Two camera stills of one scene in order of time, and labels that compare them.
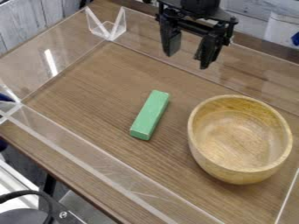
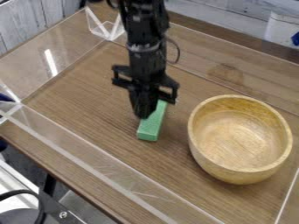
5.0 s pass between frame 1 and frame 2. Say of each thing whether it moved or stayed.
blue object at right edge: stayed
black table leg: stayed
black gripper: moved
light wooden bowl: stayed
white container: stayed
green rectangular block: moved
